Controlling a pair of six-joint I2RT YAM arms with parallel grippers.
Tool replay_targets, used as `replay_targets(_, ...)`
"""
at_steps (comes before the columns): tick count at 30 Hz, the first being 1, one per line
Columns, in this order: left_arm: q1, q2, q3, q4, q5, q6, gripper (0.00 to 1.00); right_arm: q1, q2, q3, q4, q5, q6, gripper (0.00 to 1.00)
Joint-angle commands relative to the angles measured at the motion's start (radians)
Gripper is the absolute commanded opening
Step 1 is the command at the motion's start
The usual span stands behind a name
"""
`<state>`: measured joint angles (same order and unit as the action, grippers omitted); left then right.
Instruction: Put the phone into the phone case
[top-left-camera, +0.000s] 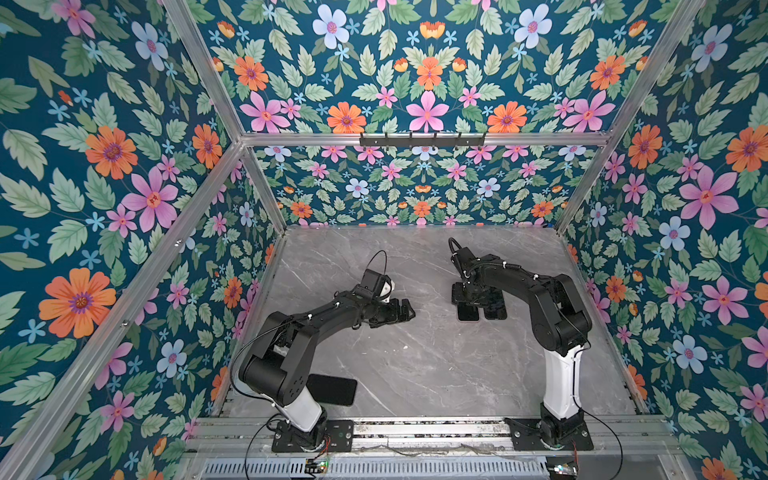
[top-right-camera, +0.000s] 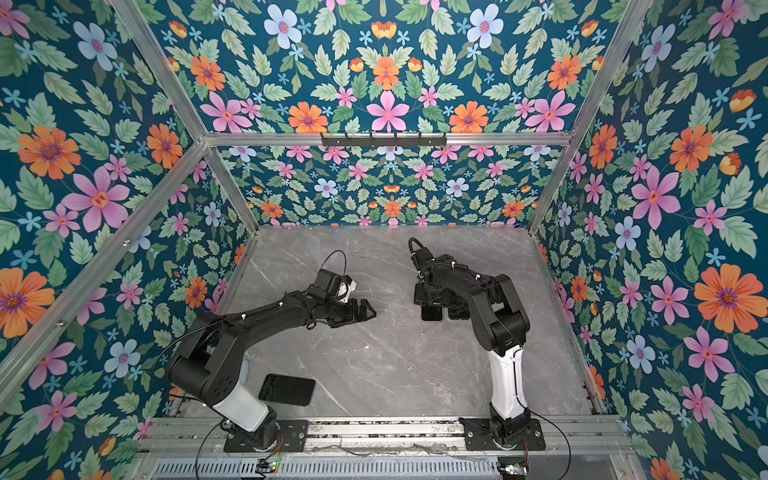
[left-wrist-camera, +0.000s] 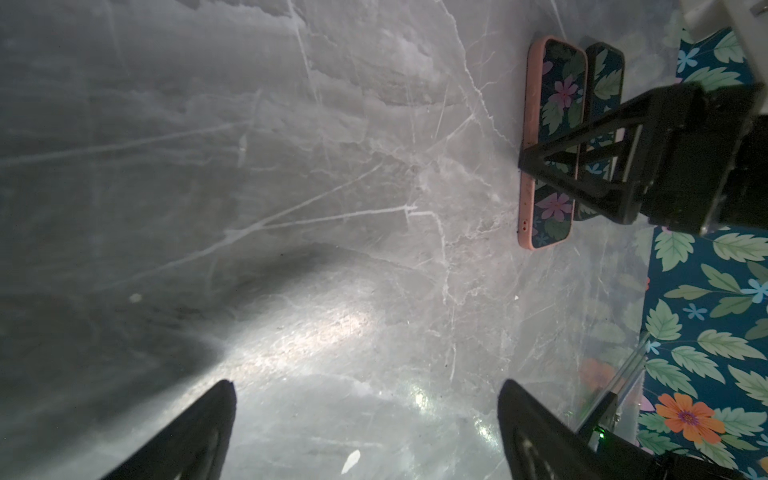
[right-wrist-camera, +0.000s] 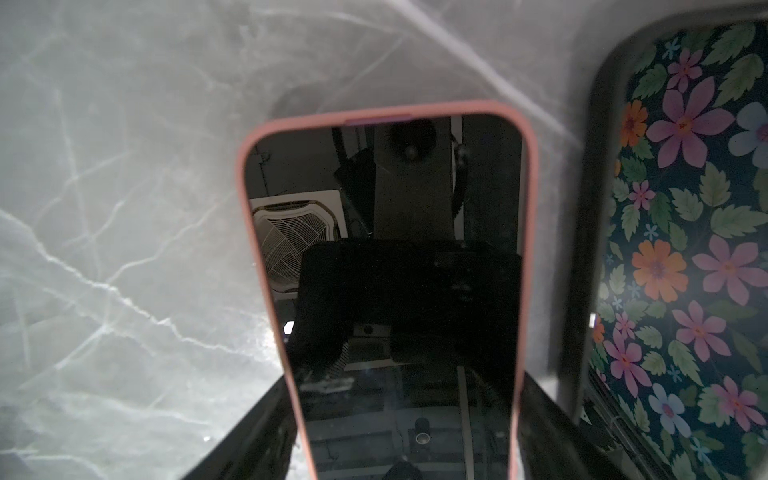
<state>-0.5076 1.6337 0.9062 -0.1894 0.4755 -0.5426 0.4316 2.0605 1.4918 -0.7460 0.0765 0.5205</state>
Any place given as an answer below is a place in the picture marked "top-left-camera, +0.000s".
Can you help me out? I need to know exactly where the purple-edged phone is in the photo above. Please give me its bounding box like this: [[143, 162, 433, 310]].
[[307, 374, 358, 407]]

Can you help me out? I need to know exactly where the aluminium frame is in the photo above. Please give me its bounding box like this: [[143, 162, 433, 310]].
[[1, 1, 700, 479]]

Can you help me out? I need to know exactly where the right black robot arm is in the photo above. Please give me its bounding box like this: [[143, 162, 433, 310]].
[[451, 244, 592, 449]]

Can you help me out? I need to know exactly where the black hook rail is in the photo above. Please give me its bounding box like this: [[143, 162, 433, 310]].
[[358, 133, 486, 149]]

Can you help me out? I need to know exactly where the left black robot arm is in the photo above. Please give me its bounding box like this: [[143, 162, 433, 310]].
[[237, 291, 416, 451]]

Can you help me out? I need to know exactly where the white ventilated cable duct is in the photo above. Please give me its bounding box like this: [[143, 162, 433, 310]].
[[198, 457, 550, 479]]

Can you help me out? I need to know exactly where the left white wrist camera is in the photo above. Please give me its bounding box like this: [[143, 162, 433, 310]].
[[375, 275, 394, 303]]

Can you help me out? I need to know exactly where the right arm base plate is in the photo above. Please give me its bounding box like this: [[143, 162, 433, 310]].
[[503, 417, 595, 451]]

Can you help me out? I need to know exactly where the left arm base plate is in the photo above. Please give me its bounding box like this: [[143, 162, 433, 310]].
[[271, 420, 354, 454]]

